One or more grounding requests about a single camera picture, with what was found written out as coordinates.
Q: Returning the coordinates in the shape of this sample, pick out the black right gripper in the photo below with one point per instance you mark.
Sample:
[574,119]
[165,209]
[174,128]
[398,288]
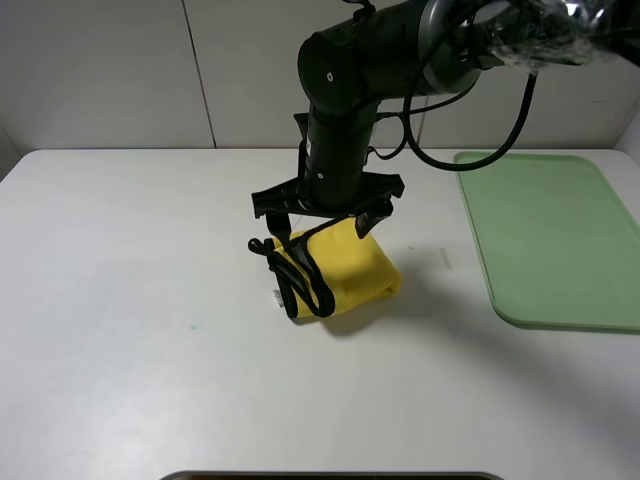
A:
[370,203]

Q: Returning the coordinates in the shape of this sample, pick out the yellow towel with black trim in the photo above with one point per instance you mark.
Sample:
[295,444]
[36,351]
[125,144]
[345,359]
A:
[328,270]

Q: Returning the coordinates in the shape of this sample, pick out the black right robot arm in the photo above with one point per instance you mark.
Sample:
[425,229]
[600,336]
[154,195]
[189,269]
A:
[414,48]

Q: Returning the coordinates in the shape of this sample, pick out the green tray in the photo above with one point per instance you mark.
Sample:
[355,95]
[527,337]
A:
[558,247]

